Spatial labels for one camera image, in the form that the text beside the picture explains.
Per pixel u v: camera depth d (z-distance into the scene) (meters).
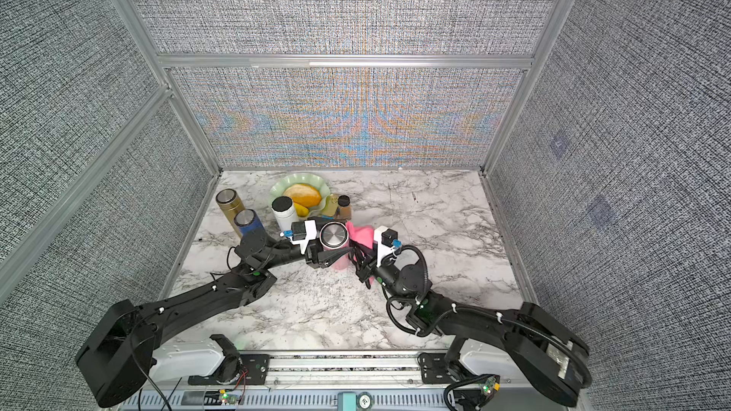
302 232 0.55
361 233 0.69
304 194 1.03
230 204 0.83
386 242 0.62
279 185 1.07
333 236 0.62
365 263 0.67
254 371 0.73
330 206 1.00
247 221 0.78
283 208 0.80
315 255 0.61
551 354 0.43
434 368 0.73
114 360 0.40
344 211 1.02
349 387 0.72
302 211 1.00
